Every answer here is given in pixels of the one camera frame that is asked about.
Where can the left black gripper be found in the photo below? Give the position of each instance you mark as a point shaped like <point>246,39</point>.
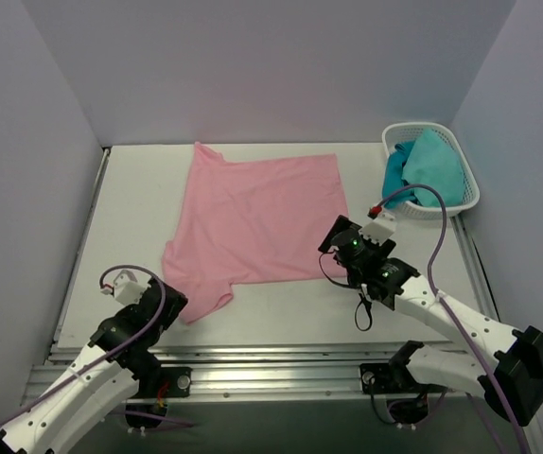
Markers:
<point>172,303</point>

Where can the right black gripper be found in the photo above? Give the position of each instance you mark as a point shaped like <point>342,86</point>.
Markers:
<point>330,236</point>

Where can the pink t shirt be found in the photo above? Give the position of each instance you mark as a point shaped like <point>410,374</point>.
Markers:
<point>245,223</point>

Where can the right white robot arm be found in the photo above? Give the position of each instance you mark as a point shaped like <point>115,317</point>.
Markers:
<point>502,364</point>

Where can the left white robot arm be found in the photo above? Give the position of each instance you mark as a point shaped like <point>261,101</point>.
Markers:
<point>115,365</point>

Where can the dark teal t shirt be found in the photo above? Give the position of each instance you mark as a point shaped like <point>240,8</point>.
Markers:
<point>393,176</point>

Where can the light teal t shirt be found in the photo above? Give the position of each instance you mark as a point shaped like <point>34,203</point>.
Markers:
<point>434,163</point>

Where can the white plastic basket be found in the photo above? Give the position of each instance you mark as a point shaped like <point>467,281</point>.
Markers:
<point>427,206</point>

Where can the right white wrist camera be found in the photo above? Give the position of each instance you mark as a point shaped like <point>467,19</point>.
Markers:
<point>382,225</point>

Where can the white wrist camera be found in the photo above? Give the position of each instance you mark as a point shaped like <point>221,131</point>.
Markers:
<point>124,289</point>
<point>382,225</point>

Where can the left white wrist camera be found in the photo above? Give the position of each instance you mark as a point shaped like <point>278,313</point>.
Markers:
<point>124,289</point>

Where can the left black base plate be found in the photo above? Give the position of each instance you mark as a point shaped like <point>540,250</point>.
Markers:
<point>177,380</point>

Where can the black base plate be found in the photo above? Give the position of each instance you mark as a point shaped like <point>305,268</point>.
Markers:
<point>177,380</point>
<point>377,378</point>

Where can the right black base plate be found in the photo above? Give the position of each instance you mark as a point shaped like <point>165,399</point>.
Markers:
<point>377,378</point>

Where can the aluminium rail frame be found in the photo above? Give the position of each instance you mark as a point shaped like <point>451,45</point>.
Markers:
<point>275,371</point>

